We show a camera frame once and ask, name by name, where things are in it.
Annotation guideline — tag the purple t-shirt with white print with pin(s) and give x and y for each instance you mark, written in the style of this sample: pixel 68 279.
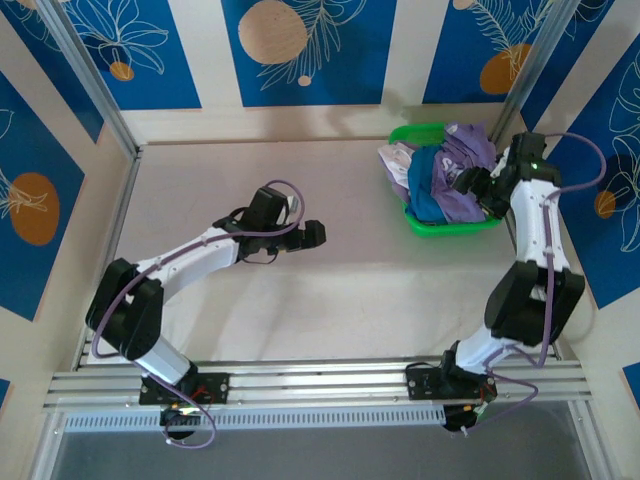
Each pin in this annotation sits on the purple t-shirt with white print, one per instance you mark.
pixel 460 200

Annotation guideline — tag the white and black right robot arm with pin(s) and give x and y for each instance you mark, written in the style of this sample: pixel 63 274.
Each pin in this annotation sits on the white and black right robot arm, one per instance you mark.
pixel 535 225

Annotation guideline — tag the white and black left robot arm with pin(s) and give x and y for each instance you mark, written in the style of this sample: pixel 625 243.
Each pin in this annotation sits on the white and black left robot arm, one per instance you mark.
pixel 190 255

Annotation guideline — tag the green plastic basket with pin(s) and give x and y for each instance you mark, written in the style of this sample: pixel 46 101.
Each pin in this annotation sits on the green plastic basket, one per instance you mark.
pixel 450 229

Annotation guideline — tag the blue t-shirt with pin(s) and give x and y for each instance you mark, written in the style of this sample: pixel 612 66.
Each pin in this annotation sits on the blue t-shirt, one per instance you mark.
pixel 422 185

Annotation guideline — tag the grey base panel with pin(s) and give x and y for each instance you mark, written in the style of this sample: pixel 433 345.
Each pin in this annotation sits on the grey base panel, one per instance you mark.
pixel 320 455

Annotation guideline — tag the aluminium frame post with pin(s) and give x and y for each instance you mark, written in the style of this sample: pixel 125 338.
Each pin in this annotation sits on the aluminium frame post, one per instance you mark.
pixel 540 60
pixel 90 80

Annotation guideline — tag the aluminium cross rail frame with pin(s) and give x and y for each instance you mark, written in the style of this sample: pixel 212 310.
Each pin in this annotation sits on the aluminium cross rail frame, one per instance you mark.
pixel 320 380

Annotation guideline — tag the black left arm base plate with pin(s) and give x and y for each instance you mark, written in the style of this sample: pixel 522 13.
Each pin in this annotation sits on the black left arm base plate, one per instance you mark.
pixel 215 387

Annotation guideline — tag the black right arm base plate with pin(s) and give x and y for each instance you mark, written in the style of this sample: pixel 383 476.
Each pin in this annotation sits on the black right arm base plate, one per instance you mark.
pixel 422 382

